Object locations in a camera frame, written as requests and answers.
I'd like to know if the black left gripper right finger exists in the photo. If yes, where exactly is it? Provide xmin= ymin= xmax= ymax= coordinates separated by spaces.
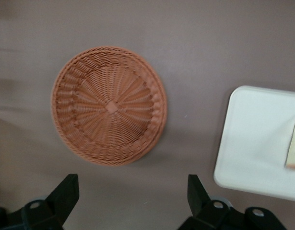
xmin=176 ymin=174 xmax=286 ymax=230

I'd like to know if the cream plastic tray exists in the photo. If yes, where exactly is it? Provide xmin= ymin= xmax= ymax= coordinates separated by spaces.
xmin=213 ymin=85 xmax=295 ymax=202

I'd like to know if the round brown wicker basket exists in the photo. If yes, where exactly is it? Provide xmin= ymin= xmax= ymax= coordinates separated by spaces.
xmin=50 ymin=46 xmax=167 ymax=167

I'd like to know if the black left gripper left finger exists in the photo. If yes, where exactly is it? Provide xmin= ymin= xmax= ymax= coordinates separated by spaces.
xmin=0 ymin=173 xmax=80 ymax=230

